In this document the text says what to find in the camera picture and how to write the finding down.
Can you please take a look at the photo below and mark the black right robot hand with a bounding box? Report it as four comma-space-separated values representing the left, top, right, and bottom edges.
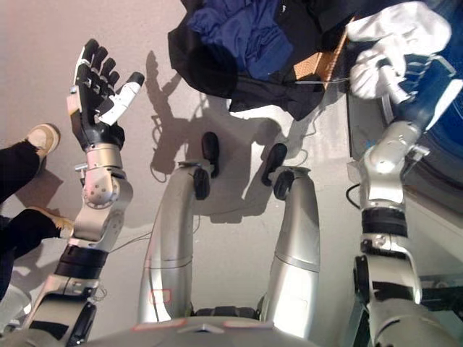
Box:
375, 57, 437, 129

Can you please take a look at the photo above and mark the black left robot foot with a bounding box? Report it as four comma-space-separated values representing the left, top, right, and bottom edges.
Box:
200, 131, 221, 179

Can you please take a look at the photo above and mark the silver left robot leg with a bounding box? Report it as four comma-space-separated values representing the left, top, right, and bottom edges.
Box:
136, 160, 213, 325

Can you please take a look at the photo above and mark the silver robot torso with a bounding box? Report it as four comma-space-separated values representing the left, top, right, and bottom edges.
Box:
82, 316, 341, 347

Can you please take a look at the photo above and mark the black cable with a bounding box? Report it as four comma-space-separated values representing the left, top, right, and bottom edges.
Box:
344, 182, 363, 211

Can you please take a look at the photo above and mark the black robot foot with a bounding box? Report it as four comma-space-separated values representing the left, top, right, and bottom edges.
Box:
260, 142, 288, 187
200, 131, 221, 179

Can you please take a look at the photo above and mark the small black garment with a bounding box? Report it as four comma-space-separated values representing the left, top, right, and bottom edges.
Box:
280, 0, 365, 55

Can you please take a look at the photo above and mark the wicker laundry basket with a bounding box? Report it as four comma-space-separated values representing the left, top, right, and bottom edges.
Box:
292, 16, 356, 85

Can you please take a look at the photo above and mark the beige sneaker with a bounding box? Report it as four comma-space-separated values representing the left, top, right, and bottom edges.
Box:
26, 123, 61, 160
34, 205, 76, 240

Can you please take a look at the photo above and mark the grey front-load washing machine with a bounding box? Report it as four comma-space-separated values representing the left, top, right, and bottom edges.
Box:
345, 35, 463, 198

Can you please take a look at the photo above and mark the silver right robot leg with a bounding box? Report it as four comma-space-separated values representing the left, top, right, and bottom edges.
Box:
259, 166, 322, 340

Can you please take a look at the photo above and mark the white floor cable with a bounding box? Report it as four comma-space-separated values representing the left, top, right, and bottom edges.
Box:
108, 103, 203, 256

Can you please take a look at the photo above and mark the black right robot foot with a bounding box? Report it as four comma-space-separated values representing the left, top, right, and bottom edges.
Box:
260, 142, 288, 187

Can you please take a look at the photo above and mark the blue garment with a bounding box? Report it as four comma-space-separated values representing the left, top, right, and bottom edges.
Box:
186, 6, 294, 80

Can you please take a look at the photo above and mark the large black garment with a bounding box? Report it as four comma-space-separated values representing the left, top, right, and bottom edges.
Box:
167, 0, 328, 122

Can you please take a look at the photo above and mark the white garment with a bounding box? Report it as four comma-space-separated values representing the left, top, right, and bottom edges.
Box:
345, 1, 453, 101

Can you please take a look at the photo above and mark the silver robot leg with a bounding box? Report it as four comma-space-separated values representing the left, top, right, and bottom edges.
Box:
136, 160, 213, 325
259, 166, 322, 340

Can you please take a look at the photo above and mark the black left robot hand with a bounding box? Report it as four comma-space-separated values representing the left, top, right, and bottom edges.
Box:
66, 38, 146, 152

